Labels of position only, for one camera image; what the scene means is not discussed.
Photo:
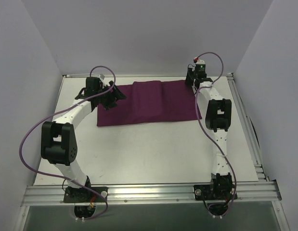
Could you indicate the purple cloth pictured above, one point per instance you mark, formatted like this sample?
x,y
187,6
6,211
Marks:
x,y
148,102

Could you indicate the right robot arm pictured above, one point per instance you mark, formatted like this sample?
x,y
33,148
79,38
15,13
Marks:
x,y
217,122

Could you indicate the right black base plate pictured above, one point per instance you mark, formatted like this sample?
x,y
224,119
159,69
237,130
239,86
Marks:
x,y
213,192

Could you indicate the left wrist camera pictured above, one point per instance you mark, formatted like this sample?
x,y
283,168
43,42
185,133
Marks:
x,y
101,76

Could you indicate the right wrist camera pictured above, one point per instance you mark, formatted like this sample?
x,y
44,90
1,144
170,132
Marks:
x,y
200,65

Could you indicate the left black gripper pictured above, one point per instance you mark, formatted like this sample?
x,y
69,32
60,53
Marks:
x,y
110,95

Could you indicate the aluminium right rail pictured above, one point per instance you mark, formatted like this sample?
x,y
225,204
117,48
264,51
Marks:
x,y
248,129

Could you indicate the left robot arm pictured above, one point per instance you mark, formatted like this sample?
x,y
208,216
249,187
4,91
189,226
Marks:
x,y
58,138

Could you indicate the aluminium front rail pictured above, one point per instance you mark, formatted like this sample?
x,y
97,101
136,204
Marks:
x,y
48,195

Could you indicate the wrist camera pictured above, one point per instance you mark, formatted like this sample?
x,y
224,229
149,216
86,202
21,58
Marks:
x,y
200,65
101,76

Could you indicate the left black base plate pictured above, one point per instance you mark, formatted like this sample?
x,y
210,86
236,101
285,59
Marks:
x,y
81,195

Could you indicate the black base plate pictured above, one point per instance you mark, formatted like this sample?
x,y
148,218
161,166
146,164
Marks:
x,y
213,192
81,195

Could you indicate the aluminium rail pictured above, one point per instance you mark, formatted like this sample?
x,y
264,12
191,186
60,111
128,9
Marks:
x,y
48,195
248,129

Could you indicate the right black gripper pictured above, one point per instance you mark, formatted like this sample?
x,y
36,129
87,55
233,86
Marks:
x,y
191,78

